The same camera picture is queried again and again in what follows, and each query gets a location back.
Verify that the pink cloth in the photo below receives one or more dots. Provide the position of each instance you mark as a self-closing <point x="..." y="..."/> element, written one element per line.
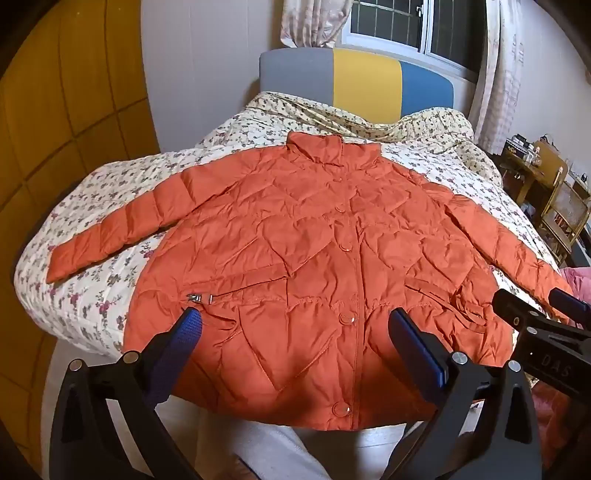
<point x="579" y="279"/>

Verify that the person's light trousers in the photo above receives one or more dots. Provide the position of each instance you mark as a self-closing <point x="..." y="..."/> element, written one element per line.
<point x="277" y="454"/>

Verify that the short patterned curtain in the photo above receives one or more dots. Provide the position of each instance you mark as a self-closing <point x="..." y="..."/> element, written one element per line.
<point x="314" y="23"/>

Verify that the long patterned curtain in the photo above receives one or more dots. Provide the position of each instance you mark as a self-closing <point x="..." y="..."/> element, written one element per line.
<point x="501" y="78"/>

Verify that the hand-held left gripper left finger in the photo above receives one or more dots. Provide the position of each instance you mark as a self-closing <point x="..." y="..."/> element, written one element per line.
<point x="184" y="334"/>

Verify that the wooden chair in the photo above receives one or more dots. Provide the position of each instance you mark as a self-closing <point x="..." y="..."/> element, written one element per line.
<point x="565" y="207"/>

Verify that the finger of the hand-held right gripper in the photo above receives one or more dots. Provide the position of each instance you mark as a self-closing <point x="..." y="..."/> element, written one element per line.
<point x="515" y="309"/>
<point x="572" y="307"/>

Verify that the white floral bed quilt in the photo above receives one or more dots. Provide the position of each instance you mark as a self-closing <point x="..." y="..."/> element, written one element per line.
<point x="106" y="194"/>

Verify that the grey yellow blue headboard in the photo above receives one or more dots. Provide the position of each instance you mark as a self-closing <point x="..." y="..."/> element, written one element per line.
<point x="364" y="78"/>

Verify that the dark box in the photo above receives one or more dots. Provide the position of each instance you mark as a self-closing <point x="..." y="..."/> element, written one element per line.
<point x="518" y="145"/>

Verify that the orange puffer jacket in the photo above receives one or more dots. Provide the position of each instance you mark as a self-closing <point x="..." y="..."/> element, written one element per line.
<point x="300" y="230"/>

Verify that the window with white frame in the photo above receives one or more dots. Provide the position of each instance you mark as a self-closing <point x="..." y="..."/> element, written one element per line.
<point x="457" y="37"/>

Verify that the cream floral bunched blanket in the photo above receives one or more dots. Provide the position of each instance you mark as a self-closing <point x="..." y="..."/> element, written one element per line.
<point x="323" y="115"/>

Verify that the wooden desk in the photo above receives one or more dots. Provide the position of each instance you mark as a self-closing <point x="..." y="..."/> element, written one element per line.
<point x="531" y="175"/>

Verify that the yellow wooden wardrobe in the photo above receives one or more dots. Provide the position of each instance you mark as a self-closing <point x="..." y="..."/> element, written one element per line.
<point x="69" y="115"/>

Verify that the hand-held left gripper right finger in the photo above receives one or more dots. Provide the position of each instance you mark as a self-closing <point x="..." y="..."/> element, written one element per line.
<point x="415" y="344"/>

